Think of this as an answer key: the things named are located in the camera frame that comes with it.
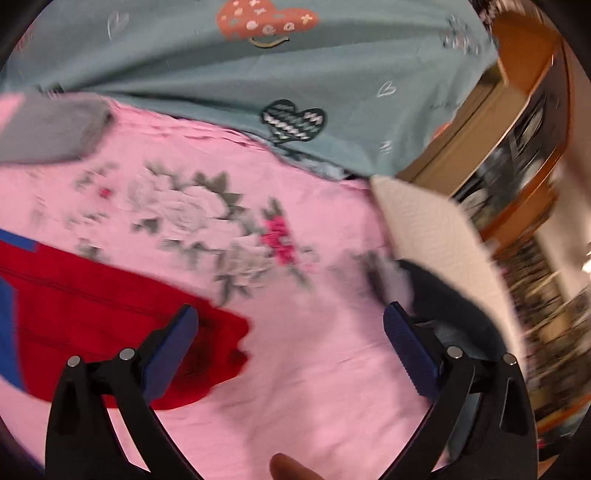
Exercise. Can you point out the right hand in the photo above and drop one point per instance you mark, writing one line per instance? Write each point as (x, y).
(283, 467)

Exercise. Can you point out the folded grey cloth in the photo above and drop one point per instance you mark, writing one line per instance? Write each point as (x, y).
(53, 129)

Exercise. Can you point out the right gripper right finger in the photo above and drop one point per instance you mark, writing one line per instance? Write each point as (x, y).
(501, 442)

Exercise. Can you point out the wooden display cabinet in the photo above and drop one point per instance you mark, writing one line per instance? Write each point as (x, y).
(500, 160)

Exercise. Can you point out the pink floral bedsheet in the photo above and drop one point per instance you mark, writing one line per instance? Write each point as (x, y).
(214, 214)

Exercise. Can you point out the dark clothes pile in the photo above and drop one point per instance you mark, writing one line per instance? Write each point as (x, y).
(455, 318)

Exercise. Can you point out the white pillow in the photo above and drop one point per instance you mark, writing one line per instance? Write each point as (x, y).
(432, 231)

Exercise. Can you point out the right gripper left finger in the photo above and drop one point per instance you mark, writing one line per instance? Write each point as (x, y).
(81, 442)

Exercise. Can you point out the blue and red pants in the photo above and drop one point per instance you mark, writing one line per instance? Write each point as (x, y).
(55, 304)

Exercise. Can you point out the teal heart pattern quilt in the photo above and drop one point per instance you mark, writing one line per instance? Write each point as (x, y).
(356, 86)

